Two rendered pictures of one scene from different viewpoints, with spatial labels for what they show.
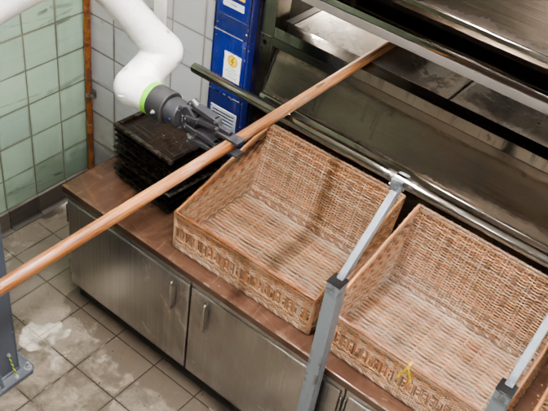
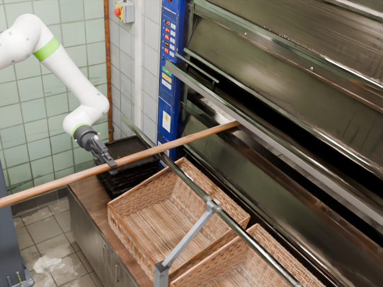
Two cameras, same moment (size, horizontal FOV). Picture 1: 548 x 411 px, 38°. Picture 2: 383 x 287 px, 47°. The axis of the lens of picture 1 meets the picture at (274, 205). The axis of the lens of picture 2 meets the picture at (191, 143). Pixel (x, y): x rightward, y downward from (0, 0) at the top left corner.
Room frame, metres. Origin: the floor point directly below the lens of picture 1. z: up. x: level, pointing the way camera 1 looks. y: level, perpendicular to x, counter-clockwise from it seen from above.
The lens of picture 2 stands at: (0.41, -0.64, 2.29)
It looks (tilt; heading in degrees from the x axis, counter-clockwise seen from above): 34 degrees down; 20
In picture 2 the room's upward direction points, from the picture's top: 5 degrees clockwise
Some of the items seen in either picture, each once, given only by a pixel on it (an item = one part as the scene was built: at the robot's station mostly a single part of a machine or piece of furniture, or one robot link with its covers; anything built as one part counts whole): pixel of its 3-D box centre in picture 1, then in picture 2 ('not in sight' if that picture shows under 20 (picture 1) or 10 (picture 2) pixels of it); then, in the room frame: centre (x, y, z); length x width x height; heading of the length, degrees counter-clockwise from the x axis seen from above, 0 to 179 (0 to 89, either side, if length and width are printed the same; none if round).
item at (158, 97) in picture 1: (165, 103); (86, 136); (1.75, 0.33, 1.19); 0.12 x 0.06 x 0.09; 148
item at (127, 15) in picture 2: not in sight; (124, 11); (2.59, 0.62, 1.46); 0.10 x 0.07 x 0.10; 58
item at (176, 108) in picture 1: (184, 117); (93, 145); (1.70, 0.27, 1.19); 0.09 x 0.07 x 0.08; 58
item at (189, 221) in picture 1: (287, 220); (175, 220); (1.91, -0.05, 0.72); 0.56 x 0.49 x 0.28; 59
